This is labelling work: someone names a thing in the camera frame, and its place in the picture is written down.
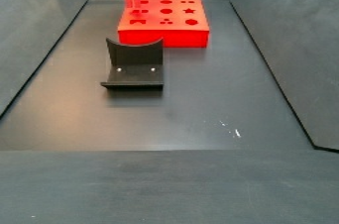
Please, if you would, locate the red shape-sorter block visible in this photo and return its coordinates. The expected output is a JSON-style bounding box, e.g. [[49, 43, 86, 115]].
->
[[117, 0, 209, 48]]

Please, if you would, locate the black curved holder bracket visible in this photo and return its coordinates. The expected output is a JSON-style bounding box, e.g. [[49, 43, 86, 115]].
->
[[99, 39, 164, 89]]

